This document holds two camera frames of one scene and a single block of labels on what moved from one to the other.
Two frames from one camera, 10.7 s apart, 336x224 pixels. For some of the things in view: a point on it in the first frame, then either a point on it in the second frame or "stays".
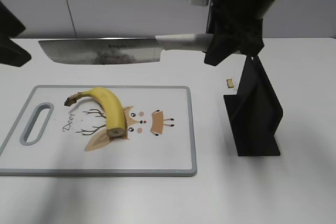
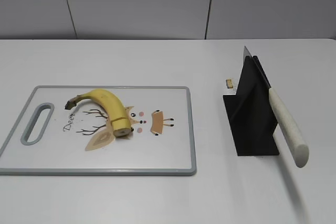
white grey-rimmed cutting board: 55,139 stays
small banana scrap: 230,83 stays
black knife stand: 254,113 stays
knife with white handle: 119,51 to 285,132
